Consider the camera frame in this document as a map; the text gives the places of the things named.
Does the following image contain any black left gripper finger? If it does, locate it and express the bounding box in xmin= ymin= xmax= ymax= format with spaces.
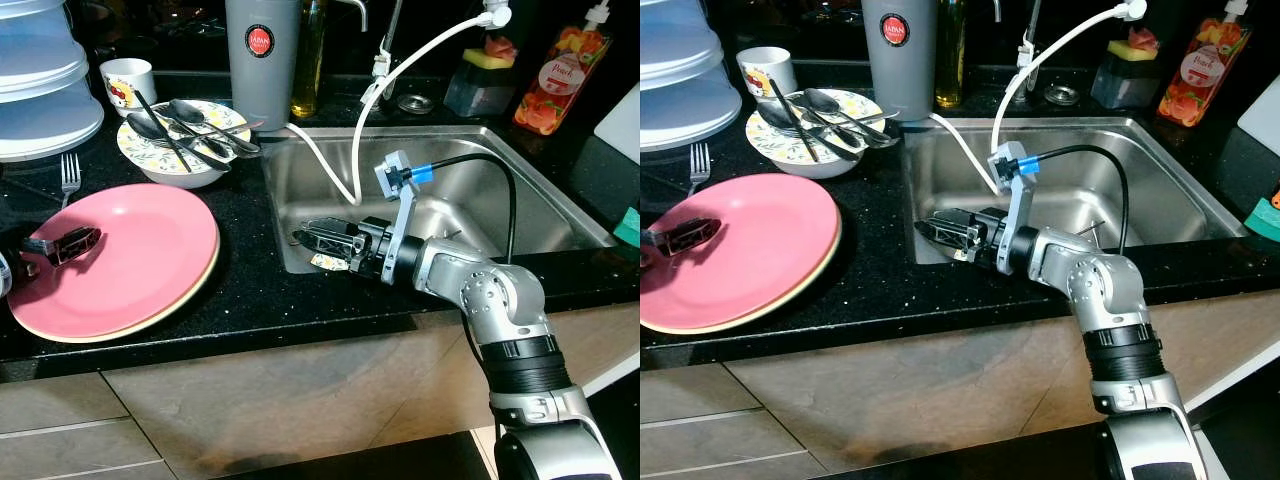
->
xmin=24 ymin=226 xmax=102 ymax=267
xmin=648 ymin=216 xmax=723 ymax=257

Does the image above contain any pink rimmed floral plate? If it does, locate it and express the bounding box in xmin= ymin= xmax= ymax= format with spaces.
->
xmin=640 ymin=173 xmax=843 ymax=335
xmin=8 ymin=183 xmax=221 ymax=344

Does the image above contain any steel fork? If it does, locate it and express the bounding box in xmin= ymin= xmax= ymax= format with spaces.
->
xmin=688 ymin=141 xmax=711 ymax=198
xmin=60 ymin=152 xmax=83 ymax=211

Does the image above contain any white tiered food container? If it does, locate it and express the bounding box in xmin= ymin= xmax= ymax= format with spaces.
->
xmin=0 ymin=0 xmax=105 ymax=163
xmin=640 ymin=0 xmax=743 ymax=151

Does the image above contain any white cutting board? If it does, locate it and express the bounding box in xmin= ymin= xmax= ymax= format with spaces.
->
xmin=1237 ymin=72 xmax=1280 ymax=141
xmin=593 ymin=82 xmax=641 ymax=151

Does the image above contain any white floral bowl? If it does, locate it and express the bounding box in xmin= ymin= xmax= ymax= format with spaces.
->
xmin=117 ymin=99 xmax=253 ymax=189
xmin=745 ymin=88 xmax=891 ymax=180

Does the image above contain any steel spoon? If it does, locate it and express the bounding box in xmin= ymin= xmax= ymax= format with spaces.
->
xmin=800 ymin=87 xmax=901 ymax=149
xmin=125 ymin=110 xmax=236 ymax=173
xmin=755 ymin=100 xmax=866 ymax=163
xmin=165 ymin=97 xmax=263 ymax=156

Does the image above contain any beige cabinet door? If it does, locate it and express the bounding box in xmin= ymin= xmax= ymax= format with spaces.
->
xmin=100 ymin=325 xmax=471 ymax=480
xmin=1020 ymin=290 xmax=1280 ymax=436
xmin=720 ymin=315 xmax=1091 ymax=480
xmin=370 ymin=300 xmax=641 ymax=446

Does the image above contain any grey water filter canister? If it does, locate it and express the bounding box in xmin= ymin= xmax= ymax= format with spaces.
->
xmin=224 ymin=0 xmax=369 ymax=132
xmin=860 ymin=0 xmax=1001 ymax=122

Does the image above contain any olive oil glass bottle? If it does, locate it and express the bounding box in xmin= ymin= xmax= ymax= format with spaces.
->
xmin=291 ymin=0 xmax=328 ymax=119
xmin=933 ymin=0 xmax=969 ymax=109

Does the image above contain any stainless steel sink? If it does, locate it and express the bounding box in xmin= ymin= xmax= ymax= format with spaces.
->
xmin=900 ymin=117 xmax=1251 ymax=266
xmin=262 ymin=125 xmax=616 ymax=276

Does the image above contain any black chopstick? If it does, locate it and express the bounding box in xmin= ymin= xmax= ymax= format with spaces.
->
xmin=766 ymin=77 xmax=826 ymax=164
xmin=133 ymin=88 xmax=193 ymax=174

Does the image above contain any white printed mug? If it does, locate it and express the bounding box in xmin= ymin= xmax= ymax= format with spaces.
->
xmin=736 ymin=46 xmax=798 ymax=101
xmin=100 ymin=58 xmax=158 ymax=118

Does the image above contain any chrome sink faucet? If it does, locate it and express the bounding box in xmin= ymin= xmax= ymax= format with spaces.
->
xmin=1015 ymin=0 xmax=1041 ymax=93
xmin=372 ymin=0 xmax=403 ymax=101

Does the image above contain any dark sponge holder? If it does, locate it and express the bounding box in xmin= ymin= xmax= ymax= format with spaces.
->
xmin=1090 ymin=27 xmax=1163 ymax=110
xmin=444 ymin=35 xmax=519 ymax=119

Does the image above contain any peach dish soap bottle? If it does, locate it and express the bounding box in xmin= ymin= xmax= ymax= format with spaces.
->
xmin=513 ymin=0 xmax=613 ymax=136
xmin=1157 ymin=0 xmax=1253 ymax=128

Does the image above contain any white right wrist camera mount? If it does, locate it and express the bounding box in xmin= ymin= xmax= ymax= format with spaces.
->
xmin=988 ymin=141 xmax=1041 ymax=273
xmin=373 ymin=150 xmax=426 ymax=286

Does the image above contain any white flexible hose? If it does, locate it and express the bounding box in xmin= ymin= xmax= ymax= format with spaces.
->
xmin=928 ymin=0 xmax=1148 ymax=196
xmin=285 ymin=3 xmax=511 ymax=208

